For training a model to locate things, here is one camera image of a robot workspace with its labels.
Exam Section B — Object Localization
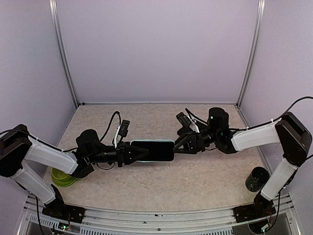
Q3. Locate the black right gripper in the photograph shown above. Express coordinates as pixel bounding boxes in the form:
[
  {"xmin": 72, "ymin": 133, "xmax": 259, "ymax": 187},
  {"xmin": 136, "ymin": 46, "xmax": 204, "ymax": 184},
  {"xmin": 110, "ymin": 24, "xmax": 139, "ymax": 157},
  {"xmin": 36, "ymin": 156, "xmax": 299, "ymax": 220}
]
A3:
[{"xmin": 169, "ymin": 127, "xmax": 220, "ymax": 154}]

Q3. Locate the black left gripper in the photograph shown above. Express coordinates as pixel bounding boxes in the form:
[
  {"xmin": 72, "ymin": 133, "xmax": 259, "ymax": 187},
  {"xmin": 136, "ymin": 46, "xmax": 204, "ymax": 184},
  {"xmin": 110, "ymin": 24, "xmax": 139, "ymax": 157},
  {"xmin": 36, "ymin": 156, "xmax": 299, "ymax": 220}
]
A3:
[{"xmin": 88, "ymin": 141, "xmax": 149, "ymax": 167}]

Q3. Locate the black phone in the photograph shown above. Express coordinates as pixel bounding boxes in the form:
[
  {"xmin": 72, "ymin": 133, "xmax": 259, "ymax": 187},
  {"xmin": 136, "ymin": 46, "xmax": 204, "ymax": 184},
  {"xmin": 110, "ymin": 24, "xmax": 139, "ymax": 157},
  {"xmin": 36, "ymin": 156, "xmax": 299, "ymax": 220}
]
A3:
[{"xmin": 131, "ymin": 140, "xmax": 175, "ymax": 162}]

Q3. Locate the black phone case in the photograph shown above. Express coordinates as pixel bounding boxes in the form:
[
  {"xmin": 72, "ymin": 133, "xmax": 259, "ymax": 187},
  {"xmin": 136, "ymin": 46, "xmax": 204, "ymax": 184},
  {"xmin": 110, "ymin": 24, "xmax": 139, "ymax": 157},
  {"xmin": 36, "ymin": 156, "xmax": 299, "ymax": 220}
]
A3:
[{"xmin": 177, "ymin": 127, "xmax": 190, "ymax": 136}]

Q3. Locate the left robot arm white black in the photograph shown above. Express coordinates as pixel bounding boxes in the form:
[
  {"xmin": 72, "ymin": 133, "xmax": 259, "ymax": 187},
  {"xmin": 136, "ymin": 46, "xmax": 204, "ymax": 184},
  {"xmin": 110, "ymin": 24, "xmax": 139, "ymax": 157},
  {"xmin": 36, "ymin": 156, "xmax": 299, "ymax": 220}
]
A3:
[{"xmin": 0, "ymin": 124, "xmax": 149, "ymax": 218}]

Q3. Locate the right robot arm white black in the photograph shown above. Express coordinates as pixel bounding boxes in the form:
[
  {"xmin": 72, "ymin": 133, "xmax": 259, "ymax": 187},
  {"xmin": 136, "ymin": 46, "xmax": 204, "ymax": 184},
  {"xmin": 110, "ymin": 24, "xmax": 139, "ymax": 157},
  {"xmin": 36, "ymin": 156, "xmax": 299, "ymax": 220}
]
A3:
[{"xmin": 173, "ymin": 107, "xmax": 313, "ymax": 217}]

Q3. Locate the dark green cup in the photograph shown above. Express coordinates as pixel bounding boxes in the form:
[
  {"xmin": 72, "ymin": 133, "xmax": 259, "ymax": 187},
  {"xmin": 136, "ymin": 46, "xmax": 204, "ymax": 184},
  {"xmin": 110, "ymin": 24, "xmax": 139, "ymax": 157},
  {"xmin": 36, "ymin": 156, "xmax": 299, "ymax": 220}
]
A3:
[{"xmin": 245, "ymin": 166, "xmax": 270, "ymax": 192}]

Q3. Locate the green bowl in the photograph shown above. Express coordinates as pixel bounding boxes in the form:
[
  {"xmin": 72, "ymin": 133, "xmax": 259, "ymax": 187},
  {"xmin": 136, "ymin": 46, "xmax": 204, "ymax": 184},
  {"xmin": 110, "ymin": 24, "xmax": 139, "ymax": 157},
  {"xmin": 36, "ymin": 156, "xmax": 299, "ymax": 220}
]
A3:
[{"xmin": 51, "ymin": 168, "xmax": 71, "ymax": 182}]

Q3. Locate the green saucer plate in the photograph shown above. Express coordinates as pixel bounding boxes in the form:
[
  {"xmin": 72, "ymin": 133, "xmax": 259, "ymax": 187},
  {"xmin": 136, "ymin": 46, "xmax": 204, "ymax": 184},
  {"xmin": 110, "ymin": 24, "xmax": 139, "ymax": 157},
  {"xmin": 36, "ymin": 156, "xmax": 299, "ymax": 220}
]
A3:
[{"xmin": 52, "ymin": 176, "xmax": 77, "ymax": 187}]

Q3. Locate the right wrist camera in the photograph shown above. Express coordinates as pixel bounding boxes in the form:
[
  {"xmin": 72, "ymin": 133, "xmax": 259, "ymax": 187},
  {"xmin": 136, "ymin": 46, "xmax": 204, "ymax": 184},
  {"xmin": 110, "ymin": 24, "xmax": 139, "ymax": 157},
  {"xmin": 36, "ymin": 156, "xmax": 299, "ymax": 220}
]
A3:
[{"xmin": 176, "ymin": 112, "xmax": 200, "ymax": 133}]

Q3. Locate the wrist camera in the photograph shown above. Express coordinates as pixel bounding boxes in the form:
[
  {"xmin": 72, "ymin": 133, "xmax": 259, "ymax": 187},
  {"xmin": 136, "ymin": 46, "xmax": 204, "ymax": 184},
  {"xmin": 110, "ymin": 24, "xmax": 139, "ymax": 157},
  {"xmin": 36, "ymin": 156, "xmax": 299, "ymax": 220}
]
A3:
[
  {"xmin": 113, "ymin": 119, "xmax": 130, "ymax": 148},
  {"xmin": 176, "ymin": 112, "xmax": 200, "ymax": 133}
]

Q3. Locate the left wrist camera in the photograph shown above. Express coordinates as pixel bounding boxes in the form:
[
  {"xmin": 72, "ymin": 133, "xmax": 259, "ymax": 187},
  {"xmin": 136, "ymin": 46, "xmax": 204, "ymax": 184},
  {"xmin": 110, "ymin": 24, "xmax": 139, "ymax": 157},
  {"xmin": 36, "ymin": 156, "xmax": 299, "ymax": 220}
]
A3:
[{"xmin": 113, "ymin": 119, "xmax": 130, "ymax": 148}]

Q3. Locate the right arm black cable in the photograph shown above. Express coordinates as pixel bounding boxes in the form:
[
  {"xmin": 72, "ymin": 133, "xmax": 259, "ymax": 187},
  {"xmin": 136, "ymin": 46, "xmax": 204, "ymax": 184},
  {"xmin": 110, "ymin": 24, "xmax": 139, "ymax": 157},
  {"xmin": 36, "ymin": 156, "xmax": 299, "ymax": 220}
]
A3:
[{"xmin": 185, "ymin": 96, "xmax": 313, "ymax": 130}]

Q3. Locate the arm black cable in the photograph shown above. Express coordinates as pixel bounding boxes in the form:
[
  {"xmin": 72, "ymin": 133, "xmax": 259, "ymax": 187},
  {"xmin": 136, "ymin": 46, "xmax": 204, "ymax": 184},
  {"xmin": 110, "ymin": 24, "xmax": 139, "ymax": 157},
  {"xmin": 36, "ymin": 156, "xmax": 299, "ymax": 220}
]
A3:
[
  {"xmin": 0, "ymin": 111, "xmax": 122, "ymax": 152},
  {"xmin": 185, "ymin": 96, "xmax": 313, "ymax": 130}
]

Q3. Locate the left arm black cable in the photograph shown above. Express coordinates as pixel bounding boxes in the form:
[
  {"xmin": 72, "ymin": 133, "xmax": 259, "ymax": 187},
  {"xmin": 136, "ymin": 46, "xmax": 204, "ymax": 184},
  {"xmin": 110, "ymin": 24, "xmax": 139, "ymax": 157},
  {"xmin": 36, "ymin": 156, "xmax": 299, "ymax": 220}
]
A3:
[{"xmin": 0, "ymin": 111, "xmax": 122, "ymax": 152}]

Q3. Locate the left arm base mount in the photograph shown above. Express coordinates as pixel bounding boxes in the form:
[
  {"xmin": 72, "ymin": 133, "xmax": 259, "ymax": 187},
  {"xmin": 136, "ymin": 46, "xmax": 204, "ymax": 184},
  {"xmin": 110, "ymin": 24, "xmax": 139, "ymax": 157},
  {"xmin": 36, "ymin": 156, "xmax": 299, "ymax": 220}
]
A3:
[{"xmin": 42, "ymin": 185, "xmax": 85, "ymax": 224}]

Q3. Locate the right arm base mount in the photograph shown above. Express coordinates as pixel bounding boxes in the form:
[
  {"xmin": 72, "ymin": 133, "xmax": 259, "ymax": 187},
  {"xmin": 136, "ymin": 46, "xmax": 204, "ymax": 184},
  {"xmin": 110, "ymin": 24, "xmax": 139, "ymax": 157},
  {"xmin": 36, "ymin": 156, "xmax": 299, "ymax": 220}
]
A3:
[{"xmin": 233, "ymin": 193, "xmax": 276, "ymax": 223}]

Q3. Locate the aluminium front rail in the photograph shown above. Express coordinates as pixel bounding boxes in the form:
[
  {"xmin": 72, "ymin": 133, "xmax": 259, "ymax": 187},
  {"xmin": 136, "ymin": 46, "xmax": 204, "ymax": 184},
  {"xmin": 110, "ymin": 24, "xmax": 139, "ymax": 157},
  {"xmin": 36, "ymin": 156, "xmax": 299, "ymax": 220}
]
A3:
[{"xmin": 15, "ymin": 194, "xmax": 303, "ymax": 235}]

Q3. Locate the right aluminium frame post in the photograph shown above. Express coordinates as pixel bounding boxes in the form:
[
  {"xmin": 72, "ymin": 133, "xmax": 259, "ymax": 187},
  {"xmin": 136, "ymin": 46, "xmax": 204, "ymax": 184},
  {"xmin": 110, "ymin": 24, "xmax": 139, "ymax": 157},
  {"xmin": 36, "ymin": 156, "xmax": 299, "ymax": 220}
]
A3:
[{"xmin": 236, "ymin": 0, "xmax": 266, "ymax": 109}]

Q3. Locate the aluminium frame post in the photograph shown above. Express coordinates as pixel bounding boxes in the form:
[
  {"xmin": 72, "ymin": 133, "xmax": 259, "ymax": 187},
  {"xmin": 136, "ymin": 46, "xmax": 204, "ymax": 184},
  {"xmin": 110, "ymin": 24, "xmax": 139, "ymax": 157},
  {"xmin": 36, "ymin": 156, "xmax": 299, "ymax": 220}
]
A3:
[
  {"xmin": 49, "ymin": 0, "xmax": 80, "ymax": 109},
  {"xmin": 236, "ymin": 0, "xmax": 266, "ymax": 109}
]

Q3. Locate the left aluminium frame post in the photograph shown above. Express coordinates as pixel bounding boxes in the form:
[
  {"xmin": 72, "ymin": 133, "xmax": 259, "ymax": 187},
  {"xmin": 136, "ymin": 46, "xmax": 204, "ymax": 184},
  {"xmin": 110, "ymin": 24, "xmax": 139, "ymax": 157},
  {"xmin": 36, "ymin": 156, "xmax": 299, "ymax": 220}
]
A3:
[{"xmin": 49, "ymin": 0, "xmax": 80, "ymax": 109}]

